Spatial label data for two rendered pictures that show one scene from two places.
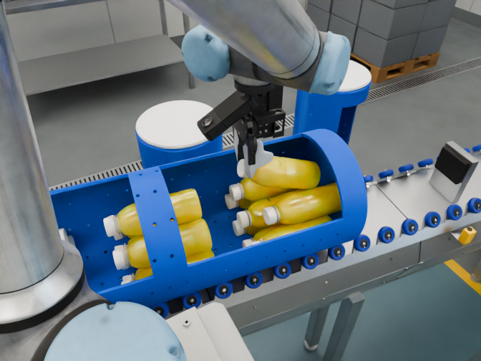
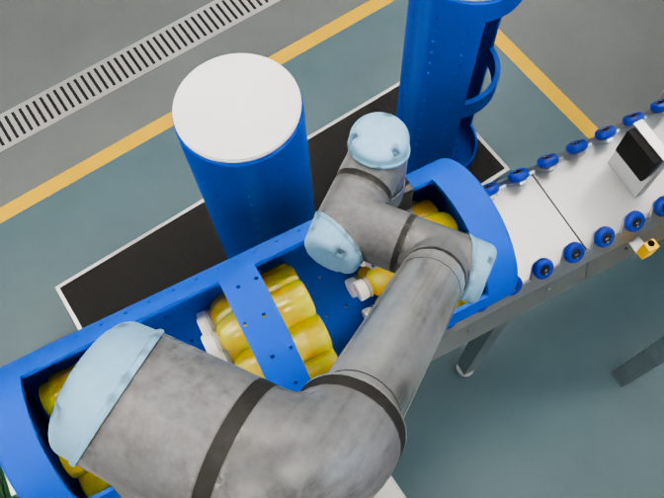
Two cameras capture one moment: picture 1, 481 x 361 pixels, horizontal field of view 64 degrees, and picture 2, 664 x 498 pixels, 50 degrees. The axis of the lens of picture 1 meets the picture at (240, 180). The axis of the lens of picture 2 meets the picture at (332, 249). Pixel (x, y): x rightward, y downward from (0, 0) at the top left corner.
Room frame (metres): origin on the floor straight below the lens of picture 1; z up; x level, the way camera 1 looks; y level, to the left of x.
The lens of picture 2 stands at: (0.18, 0.07, 2.29)
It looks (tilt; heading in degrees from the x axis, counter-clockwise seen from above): 67 degrees down; 357
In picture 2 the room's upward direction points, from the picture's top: 4 degrees counter-clockwise
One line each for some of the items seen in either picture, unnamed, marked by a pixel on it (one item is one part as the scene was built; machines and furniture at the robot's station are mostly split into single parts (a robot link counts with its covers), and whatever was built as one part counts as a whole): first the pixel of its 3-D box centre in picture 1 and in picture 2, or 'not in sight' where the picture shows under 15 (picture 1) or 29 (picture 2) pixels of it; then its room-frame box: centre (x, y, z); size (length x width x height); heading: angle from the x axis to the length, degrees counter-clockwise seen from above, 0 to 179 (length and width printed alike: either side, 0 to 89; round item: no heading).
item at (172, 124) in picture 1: (178, 122); (236, 106); (1.08, 0.20, 1.03); 0.28 x 0.28 x 0.01
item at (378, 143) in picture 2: not in sight; (377, 158); (0.63, -0.02, 1.51); 0.09 x 0.08 x 0.11; 149
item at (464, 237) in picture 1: (459, 228); (639, 238); (0.71, -0.61, 0.92); 0.08 x 0.03 x 0.05; 21
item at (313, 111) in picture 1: (320, 160); (450, 71); (1.43, -0.38, 0.59); 0.28 x 0.28 x 0.88
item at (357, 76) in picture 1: (335, 73); not in sight; (1.43, -0.38, 1.03); 0.28 x 0.28 x 0.01
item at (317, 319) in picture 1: (320, 309); not in sight; (0.82, -0.32, 0.31); 0.06 x 0.06 x 0.63; 21
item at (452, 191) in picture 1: (449, 172); (635, 161); (0.85, -0.61, 1.00); 0.10 x 0.04 x 0.15; 21
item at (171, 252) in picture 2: not in sight; (290, 235); (1.20, 0.15, 0.07); 1.50 x 0.52 x 0.15; 118
